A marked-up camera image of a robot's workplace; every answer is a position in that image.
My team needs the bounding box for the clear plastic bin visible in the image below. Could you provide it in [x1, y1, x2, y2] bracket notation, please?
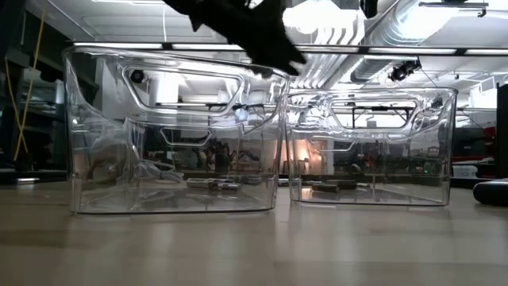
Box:
[62, 45, 291, 215]
[284, 87, 459, 207]

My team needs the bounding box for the black rounded object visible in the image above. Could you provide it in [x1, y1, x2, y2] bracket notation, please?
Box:
[471, 178, 508, 207]

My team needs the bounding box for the silver AA battery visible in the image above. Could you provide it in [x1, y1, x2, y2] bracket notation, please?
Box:
[206, 181, 242, 192]
[186, 177, 236, 188]

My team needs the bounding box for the red background cabinet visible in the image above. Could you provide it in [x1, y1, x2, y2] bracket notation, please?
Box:
[452, 126, 497, 164]

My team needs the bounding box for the black table edge rail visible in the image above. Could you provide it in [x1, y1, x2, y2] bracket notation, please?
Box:
[0, 169, 508, 188]

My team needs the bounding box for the black ceiling rail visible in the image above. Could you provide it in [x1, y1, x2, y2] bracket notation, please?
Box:
[418, 1, 490, 19]

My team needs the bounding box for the black vertical frame post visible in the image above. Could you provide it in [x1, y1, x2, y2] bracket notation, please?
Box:
[495, 83, 508, 180]

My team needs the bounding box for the black background frame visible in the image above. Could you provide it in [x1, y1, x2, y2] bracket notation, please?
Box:
[344, 104, 416, 129]
[156, 101, 279, 120]

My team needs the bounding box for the white cable bundle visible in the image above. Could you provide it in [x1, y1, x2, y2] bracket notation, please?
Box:
[138, 158, 186, 184]

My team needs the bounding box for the dark background shelving unit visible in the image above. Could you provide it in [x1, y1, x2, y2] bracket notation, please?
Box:
[0, 39, 69, 174]

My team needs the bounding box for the yellow cable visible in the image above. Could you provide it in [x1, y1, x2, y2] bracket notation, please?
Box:
[3, 0, 47, 162]

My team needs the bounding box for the white background container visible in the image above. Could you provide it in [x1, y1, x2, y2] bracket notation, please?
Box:
[452, 164, 479, 179]

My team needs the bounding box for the bright ceiling lamp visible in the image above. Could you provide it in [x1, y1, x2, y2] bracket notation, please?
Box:
[282, 2, 360, 35]

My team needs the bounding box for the silver ceiling duct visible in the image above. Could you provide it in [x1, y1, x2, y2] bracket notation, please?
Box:
[348, 0, 457, 84]

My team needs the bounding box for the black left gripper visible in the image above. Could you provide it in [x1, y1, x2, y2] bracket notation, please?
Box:
[162, 0, 307, 76]

